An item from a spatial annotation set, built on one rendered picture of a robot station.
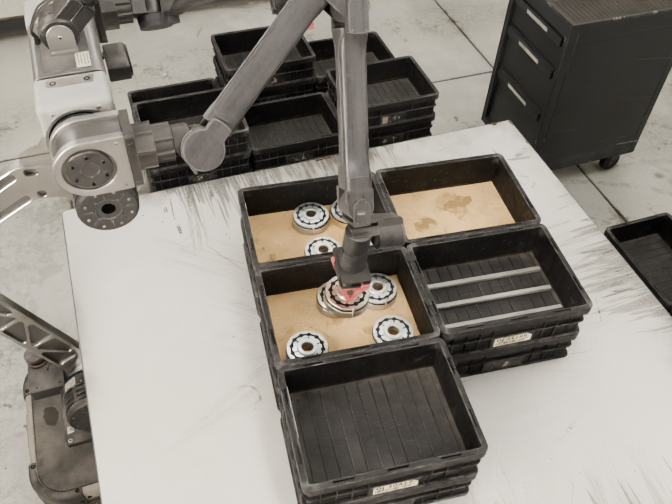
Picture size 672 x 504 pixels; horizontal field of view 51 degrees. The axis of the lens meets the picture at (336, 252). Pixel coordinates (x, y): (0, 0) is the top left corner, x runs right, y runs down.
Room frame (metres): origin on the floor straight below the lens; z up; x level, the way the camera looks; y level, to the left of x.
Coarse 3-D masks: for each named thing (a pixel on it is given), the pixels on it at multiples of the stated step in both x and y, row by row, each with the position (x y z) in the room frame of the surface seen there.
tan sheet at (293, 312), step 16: (400, 288) 1.19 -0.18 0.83; (272, 304) 1.11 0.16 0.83; (288, 304) 1.12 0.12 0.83; (304, 304) 1.12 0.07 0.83; (400, 304) 1.14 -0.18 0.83; (272, 320) 1.06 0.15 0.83; (288, 320) 1.07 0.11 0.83; (304, 320) 1.07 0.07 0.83; (320, 320) 1.07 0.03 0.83; (336, 320) 1.07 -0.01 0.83; (352, 320) 1.08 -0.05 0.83; (368, 320) 1.08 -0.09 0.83; (288, 336) 1.02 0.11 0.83; (336, 336) 1.02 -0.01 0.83; (352, 336) 1.03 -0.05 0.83; (368, 336) 1.03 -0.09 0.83
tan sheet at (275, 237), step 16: (256, 224) 1.40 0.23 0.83; (272, 224) 1.40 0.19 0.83; (288, 224) 1.41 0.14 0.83; (256, 240) 1.34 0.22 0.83; (272, 240) 1.34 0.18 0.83; (288, 240) 1.34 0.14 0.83; (304, 240) 1.35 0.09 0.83; (336, 240) 1.35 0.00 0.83; (272, 256) 1.28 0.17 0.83; (288, 256) 1.28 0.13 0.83
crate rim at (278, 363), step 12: (372, 252) 1.23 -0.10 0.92; (384, 252) 1.23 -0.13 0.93; (288, 264) 1.17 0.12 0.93; (300, 264) 1.17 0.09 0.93; (312, 264) 1.18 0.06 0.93; (408, 264) 1.19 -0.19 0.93; (264, 288) 1.09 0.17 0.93; (420, 288) 1.11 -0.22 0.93; (264, 300) 1.05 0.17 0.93; (264, 312) 1.01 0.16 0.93; (432, 312) 1.04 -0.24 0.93; (432, 324) 1.00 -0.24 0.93; (420, 336) 0.97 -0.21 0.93; (432, 336) 0.97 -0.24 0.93; (276, 348) 0.91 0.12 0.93; (348, 348) 0.92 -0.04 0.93; (360, 348) 0.93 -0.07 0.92; (372, 348) 0.93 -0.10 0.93; (276, 360) 0.88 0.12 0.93; (288, 360) 0.88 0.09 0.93; (300, 360) 0.88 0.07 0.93; (312, 360) 0.89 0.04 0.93
